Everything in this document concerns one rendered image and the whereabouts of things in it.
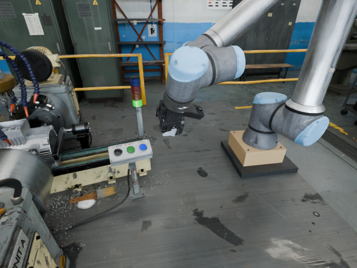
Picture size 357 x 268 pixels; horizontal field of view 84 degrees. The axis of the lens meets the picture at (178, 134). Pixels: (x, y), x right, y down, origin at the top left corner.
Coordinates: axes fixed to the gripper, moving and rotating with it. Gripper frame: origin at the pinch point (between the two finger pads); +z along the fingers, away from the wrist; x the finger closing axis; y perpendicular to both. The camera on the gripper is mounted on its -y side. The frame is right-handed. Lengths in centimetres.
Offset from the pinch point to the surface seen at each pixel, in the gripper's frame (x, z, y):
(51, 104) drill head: -43, 26, 50
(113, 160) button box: 2.9, 8.0, 24.1
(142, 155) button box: 3.3, 8.0, 12.9
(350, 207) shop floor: 62, 95, -171
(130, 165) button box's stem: 3.8, 15.6, 17.9
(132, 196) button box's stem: 13.6, 30.0, 19.4
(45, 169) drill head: 1.9, 6.1, 46.6
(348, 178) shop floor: 40, 108, -208
